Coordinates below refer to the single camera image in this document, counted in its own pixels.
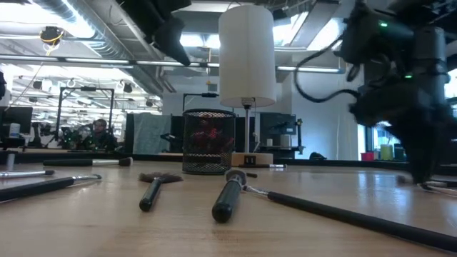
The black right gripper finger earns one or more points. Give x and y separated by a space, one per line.
435 153
414 150

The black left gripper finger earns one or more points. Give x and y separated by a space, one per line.
173 39

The long thin black makeup brush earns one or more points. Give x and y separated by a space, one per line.
357 219

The black makeup brush silver ferrule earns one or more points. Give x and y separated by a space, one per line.
257 166
35 187

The black makeup brush fluffy head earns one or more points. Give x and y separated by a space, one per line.
71 162

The short thick black makeup brush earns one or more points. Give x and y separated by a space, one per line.
226 200

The slim silver makeup brush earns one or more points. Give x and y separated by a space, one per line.
21 174

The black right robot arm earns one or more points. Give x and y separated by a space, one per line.
430 53

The dark cup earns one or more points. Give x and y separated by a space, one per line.
399 153

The yellow-green cup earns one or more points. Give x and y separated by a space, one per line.
386 152

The red cup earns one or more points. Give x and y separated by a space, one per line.
367 156

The long ceiling light strip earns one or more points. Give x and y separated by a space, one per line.
96 60

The white shade table lamp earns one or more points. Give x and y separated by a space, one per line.
246 53

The black dome object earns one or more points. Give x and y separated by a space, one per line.
317 156

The grey cloth partition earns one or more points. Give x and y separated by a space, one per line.
150 133

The short ceiling light strip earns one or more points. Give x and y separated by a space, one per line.
310 69

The person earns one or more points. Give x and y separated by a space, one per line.
101 137

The black mesh pen cup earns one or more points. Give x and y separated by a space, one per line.
209 160

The black background screen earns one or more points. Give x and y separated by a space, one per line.
278 125

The black computer monitor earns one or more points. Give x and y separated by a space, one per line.
18 119

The white cup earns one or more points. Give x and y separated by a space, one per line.
14 130

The silver ceiling air duct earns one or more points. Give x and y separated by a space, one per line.
103 43

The black metal rig frame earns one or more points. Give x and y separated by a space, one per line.
85 89

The grey upright post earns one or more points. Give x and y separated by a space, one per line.
10 160

